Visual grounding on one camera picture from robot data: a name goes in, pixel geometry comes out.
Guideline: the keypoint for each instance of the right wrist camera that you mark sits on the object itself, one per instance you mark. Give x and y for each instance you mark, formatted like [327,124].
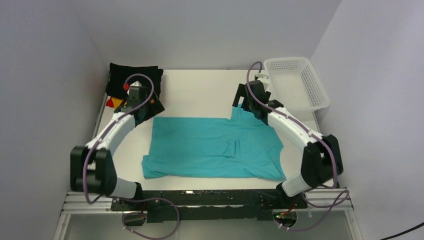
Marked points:
[261,77]

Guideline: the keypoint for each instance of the aluminium frame rail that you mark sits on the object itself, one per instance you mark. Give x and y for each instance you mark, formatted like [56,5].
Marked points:
[75,204]

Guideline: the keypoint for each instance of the folded yellow t-shirt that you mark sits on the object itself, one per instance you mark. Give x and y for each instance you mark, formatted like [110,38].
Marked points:
[116,102]

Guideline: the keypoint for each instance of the white plastic basket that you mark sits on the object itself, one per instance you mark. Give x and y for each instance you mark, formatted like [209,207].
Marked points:
[294,83]

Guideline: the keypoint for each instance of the folded black t-shirt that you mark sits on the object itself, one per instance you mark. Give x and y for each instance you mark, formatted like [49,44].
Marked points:
[119,73]

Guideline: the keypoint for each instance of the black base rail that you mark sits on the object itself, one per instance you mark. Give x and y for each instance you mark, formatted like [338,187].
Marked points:
[228,204]

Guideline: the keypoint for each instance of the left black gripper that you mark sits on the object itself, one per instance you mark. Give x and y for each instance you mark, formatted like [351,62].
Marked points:
[152,108]

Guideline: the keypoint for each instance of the turquoise t-shirt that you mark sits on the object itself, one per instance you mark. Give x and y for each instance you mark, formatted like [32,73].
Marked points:
[203,147]

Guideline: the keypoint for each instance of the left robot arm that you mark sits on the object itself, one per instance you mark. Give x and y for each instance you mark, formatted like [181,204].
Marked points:
[92,168]

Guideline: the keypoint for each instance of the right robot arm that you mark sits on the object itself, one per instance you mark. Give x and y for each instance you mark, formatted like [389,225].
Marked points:
[321,156]

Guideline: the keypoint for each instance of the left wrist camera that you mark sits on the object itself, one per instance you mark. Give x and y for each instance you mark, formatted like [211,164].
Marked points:
[135,84]

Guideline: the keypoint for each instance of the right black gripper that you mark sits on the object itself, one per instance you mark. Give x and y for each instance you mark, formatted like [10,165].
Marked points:
[241,98]

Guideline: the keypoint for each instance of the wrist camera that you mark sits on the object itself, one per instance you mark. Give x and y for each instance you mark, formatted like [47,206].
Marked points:
[135,84]
[261,77]

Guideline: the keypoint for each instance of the folded red t-shirt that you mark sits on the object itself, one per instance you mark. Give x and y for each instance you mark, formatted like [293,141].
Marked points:
[110,103]

